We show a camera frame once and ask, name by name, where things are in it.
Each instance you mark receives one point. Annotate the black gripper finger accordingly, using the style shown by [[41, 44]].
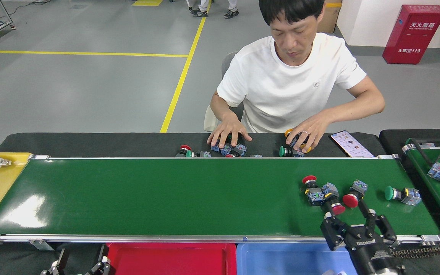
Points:
[[57, 267], [103, 265]]

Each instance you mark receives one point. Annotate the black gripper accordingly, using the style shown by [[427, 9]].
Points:
[[369, 252]]

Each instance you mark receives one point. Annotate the yellow mushroom push button switch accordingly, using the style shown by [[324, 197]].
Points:
[[306, 149], [288, 132]]

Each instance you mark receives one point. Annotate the person's left forearm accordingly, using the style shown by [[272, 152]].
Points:
[[353, 110]]

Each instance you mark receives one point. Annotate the person's right forearm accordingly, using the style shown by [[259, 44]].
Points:
[[222, 109]]

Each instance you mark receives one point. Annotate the red plastic tray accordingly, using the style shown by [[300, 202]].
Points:
[[166, 263]]

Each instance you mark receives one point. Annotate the blue plastic tray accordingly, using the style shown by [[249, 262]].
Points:
[[281, 263]]

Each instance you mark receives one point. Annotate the person's left hand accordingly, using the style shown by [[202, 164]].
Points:
[[313, 130]]

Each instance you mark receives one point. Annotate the person's right hand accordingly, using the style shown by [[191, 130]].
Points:
[[229, 126]]

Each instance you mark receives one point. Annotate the smartphone with lit screen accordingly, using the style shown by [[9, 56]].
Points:
[[351, 144]]

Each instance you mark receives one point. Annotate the person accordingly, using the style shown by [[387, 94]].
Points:
[[199, 12], [292, 88]]

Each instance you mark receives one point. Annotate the grey office chair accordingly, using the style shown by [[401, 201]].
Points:
[[210, 120]]

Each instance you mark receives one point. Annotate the red fire extinguisher cabinet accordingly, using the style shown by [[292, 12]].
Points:
[[413, 34]]

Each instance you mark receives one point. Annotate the brown cardboard box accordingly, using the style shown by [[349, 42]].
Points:
[[329, 19]]

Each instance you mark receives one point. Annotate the switch with blue contact block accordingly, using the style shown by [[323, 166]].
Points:
[[215, 147], [239, 149], [225, 149]]

